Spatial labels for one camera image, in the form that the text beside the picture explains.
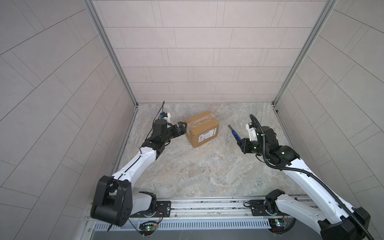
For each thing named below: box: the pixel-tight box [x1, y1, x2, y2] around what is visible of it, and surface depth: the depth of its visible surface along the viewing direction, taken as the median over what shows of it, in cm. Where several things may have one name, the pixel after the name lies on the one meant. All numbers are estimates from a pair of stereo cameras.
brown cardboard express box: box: [184, 111, 219, 148], surface depth 89 cm
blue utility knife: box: [227, 124, 242, 143], surface depth 79 cm
